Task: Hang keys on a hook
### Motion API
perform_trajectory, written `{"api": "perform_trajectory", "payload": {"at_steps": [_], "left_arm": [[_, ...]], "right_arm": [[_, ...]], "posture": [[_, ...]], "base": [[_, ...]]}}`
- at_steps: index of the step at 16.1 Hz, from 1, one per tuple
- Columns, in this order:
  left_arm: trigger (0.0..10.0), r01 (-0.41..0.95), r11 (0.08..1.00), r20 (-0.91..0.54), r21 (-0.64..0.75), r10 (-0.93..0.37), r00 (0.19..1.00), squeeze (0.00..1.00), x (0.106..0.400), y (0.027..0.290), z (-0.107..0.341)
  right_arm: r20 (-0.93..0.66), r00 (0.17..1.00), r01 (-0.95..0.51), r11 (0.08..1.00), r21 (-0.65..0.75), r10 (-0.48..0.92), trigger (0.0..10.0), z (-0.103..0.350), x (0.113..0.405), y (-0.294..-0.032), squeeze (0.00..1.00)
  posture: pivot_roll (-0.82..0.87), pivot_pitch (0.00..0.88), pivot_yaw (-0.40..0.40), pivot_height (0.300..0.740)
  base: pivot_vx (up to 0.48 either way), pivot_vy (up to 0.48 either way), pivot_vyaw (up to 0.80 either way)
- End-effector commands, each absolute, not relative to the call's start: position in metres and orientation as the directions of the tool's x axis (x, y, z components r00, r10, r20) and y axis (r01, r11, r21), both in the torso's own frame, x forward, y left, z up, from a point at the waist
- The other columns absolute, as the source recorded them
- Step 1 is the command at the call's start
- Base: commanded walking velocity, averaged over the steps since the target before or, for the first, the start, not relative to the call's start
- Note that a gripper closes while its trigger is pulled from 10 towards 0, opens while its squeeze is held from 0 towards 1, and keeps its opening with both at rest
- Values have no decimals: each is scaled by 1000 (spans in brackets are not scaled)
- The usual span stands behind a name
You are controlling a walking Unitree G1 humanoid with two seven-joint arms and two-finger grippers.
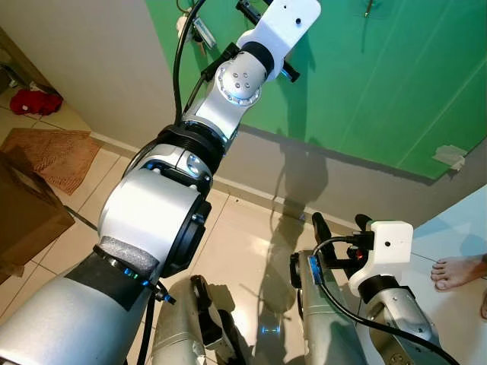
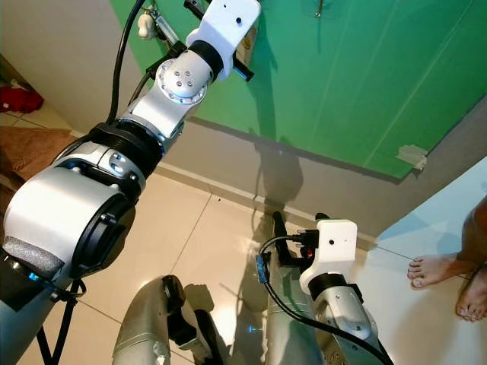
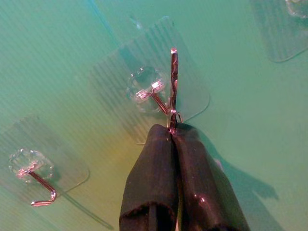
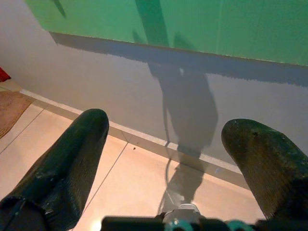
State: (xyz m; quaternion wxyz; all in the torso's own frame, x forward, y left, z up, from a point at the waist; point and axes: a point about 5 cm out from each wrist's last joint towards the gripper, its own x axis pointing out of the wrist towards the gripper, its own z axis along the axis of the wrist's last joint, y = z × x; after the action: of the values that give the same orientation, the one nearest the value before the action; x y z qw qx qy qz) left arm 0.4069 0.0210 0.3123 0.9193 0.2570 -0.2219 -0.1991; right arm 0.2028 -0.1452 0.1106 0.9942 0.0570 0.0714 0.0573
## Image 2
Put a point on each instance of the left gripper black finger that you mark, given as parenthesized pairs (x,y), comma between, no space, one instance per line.
(196,9)

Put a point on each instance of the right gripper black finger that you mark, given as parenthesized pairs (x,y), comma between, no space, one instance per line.
(321,219)
(280,234)

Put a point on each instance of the pale rectangular key tag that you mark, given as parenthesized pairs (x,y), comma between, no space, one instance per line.
(248,46)

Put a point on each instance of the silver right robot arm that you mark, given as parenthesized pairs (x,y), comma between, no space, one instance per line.
(350,327)

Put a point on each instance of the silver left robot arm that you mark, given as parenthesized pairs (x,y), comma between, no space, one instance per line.
(68,213)

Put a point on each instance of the keys with white dog charm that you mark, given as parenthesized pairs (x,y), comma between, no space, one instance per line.
(146,26)

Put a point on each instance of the small crumpled tape patch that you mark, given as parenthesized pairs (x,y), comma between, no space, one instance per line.
(412,157)

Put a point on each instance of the person's bare leg with foot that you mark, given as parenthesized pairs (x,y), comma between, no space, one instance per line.
(434,272)
(473,296)

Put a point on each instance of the grey robot left leg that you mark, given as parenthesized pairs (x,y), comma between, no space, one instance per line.
(152,327)

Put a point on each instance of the brown floor mat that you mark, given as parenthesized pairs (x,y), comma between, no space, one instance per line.
(19,152)

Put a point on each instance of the red cloth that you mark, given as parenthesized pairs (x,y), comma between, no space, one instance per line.
(19,100)

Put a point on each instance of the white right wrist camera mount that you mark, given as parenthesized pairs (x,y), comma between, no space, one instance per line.
(335,247)

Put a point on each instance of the green wall board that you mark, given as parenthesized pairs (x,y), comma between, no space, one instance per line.
(350,76)

